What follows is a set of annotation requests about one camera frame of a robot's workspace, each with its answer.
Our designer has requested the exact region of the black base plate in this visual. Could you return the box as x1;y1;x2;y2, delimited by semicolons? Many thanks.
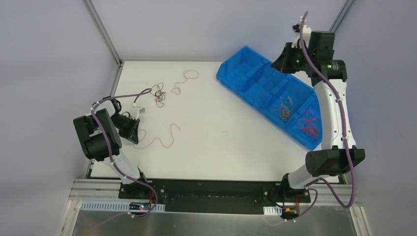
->
119;178;311;214

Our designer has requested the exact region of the maroon cable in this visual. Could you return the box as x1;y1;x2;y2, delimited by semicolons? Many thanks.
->
133;123;181;150

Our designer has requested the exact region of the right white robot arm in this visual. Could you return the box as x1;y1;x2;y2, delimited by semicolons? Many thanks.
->
272;31;365;202

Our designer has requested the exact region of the aluminium frame rail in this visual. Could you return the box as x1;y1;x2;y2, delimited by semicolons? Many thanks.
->
68;178;363;207

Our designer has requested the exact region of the orange red cable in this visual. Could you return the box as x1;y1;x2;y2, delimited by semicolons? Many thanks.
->
296;110;322;141

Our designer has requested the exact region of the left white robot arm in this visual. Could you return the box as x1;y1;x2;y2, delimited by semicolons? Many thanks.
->
73;97;150;199

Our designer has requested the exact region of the blue compartment bin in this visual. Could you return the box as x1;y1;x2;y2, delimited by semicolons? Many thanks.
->
216;46;322;150

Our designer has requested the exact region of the yellow cable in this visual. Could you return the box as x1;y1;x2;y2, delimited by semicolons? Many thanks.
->
277;95;294;121

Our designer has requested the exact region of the dark brown cable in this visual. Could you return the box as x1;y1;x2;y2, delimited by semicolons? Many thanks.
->
149;83;167;108

